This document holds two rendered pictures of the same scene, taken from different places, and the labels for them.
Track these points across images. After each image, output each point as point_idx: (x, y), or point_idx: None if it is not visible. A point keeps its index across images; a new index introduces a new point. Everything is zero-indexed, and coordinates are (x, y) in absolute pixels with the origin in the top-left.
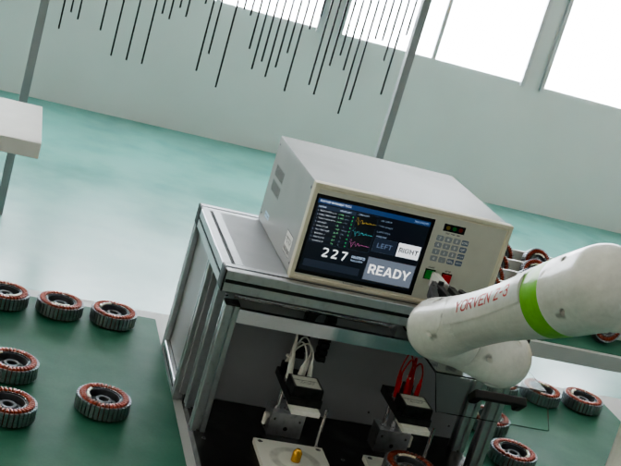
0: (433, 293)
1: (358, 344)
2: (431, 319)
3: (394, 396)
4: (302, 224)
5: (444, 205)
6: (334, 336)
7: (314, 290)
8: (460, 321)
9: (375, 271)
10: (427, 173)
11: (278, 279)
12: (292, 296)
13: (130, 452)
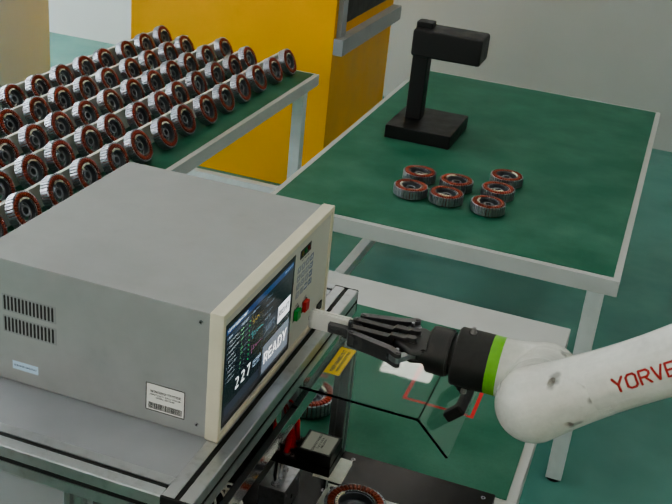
0: (381, 345)
1: (281, 442)
2: (570, 409)
3: (288, 452)
4: (213, 374)
5: (270, 227)
6: (268, 457)
7: (250, 433)
8: (633, 398)
9: (267, 355)
10: (127, 179)
11: (225, 458)
12: (237, 461)
13: None
